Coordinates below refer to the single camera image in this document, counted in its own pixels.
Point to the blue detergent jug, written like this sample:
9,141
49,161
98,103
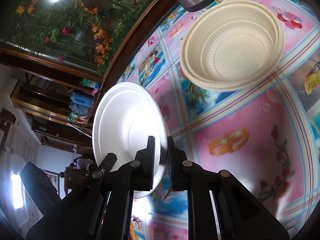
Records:
82,100

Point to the dark wooden cabinet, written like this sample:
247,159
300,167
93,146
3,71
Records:
71,46

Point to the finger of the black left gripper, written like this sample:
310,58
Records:
108,163

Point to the white foam bowl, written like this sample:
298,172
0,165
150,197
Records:
125,118

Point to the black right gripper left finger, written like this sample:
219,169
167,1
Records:
145,170

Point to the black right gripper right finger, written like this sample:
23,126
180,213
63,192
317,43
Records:
176,172

